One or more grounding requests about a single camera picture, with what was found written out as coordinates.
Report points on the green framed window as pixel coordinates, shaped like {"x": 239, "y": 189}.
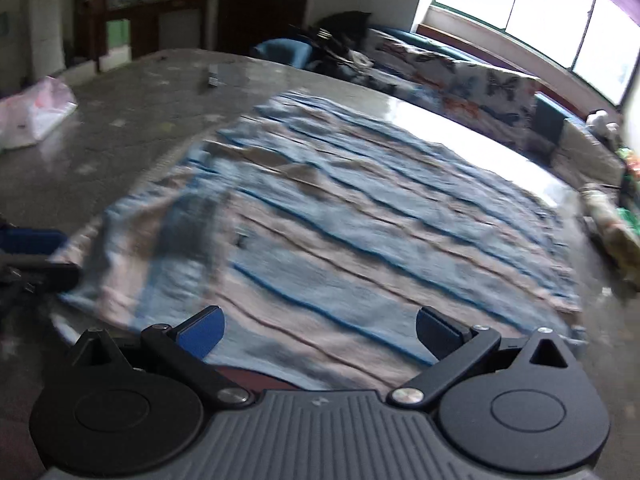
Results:
{"x": 540, "y": 5}

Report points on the long butterfly print cushion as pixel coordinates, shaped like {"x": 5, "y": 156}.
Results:
{"x": 405, "y": 50}

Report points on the pink plastic bag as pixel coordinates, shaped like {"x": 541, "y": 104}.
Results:
{"x": 32, "y": 112}

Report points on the large butterfly print cushion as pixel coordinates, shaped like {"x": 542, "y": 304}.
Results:
{"x": 492, "y": 97}

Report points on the dark wooden door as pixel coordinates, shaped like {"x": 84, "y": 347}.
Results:
{"x": 260, "y": 10}

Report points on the yellow pink folded clothes pile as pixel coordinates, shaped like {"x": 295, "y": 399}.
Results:
{"x": 607, "y": 222}

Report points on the white plush toy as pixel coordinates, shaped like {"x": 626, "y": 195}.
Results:
{"x": 600, "y": 122}

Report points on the black white clothes heap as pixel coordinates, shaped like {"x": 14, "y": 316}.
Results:
{"x": 345, "y": 57}

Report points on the white fridge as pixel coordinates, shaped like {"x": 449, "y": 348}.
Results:
{"x": 47, "y": 30}

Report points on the dark wooden display cabinet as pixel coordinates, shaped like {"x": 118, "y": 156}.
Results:
{"x": 145, "y": 15}

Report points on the teal sofa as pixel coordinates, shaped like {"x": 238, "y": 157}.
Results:
{"x": 547, "y": 125}

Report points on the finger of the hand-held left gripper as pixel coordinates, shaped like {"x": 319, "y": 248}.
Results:
{"x": 30, "y": 241}
{"x": 45, "y": 275}

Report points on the grey quilted table cover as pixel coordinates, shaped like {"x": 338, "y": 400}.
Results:
{"x": 145, "y": 125}

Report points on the blue pink striped towel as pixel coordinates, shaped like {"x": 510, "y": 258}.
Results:
{"x": 350, "y": 240}

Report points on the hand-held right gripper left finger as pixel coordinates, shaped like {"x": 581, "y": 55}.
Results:
{"x": 205, "y": 334}

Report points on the dark pen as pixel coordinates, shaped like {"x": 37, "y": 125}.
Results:
{"x": 210, "y": 79}

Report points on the black bag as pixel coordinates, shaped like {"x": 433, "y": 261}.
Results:
{"x": 347, "y": 25}

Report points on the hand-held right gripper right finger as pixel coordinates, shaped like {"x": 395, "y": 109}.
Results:
{"x": 432, "y": 331}

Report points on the grey pillow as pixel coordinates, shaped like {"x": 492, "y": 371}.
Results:
{"x": 585, "y": 152}

